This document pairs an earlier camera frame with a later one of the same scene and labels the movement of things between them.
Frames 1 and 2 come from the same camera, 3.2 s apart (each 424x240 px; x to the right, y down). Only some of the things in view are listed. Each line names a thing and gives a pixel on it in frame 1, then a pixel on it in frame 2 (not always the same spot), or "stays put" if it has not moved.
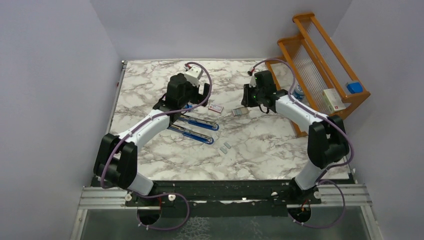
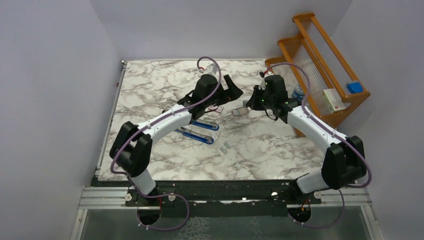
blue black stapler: [204, 124] stays put
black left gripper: [198, 97] to [232, 92]
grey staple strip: [227, 145] stays put
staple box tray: [240, 111] stays put
